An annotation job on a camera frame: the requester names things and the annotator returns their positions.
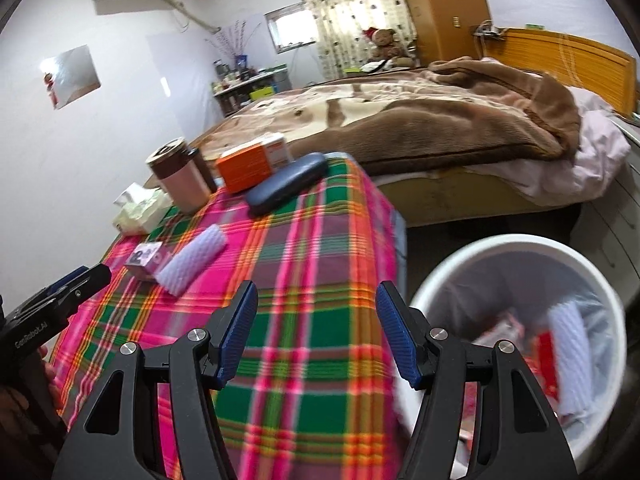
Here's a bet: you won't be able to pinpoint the cluttered shelf unit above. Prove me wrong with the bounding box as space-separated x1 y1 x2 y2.
212 65 291 116

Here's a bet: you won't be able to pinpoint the brown fleece blanket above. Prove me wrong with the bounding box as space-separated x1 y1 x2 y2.
200 55 583 173

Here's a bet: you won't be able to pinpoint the bed frame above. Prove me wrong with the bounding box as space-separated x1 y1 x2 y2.
375 167 586 241

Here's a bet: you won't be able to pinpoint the brown lidded mug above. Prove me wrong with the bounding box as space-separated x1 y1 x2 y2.
145 136 218 214

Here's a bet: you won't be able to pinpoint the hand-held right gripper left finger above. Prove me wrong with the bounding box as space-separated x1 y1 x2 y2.
50 280 259 480

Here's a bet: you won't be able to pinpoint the plaid tablecloth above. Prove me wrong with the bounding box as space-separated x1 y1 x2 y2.
47 152 416 480

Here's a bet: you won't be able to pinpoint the decorative dry branches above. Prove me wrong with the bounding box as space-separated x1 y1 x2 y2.
207 20 263 58

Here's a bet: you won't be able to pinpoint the small window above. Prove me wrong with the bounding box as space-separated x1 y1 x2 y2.
265 7 318 53

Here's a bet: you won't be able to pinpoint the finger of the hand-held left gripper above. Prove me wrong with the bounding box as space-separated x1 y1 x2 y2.
30 262 113 318
47 266 88 296

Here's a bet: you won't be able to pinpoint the reflective wall sheet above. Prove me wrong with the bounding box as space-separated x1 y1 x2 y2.
40 45 103 111

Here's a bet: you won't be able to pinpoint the orange wooden wardrobe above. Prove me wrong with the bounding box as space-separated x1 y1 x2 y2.
392 0 491 68

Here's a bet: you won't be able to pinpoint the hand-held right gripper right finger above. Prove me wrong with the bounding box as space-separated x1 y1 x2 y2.
375 280 578 480

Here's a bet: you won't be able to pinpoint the pink bed sheet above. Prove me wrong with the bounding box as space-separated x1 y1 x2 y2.
495 85 633 206

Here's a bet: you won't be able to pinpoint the dark blue glasses case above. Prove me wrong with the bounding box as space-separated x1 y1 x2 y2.
246 152 328 218

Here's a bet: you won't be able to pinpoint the small purple printed box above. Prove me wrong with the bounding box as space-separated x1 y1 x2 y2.
124 241 166 281

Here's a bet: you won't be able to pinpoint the pale tissue pack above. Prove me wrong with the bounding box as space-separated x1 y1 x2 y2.
112 182 171 235

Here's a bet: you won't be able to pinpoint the white plastic bin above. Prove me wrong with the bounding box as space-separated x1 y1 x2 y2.
400 234 628 471

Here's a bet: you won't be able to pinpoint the brown teddy bear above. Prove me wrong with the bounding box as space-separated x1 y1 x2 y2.
362 27 416 68

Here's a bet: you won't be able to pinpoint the orange cardboard box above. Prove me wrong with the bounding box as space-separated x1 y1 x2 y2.
216 132 292 194

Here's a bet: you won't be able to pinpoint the red snack packet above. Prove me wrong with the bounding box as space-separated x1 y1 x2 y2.
531 331 565 402

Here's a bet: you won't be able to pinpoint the white foam net sleeve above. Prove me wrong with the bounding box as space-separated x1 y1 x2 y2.
157 225 227 297
546 300 596 413

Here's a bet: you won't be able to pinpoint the floral curtain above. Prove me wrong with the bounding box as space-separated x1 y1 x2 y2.
292 0 418 81

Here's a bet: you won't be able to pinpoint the orange wooden headboard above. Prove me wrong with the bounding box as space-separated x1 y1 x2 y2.
500 27 638 116

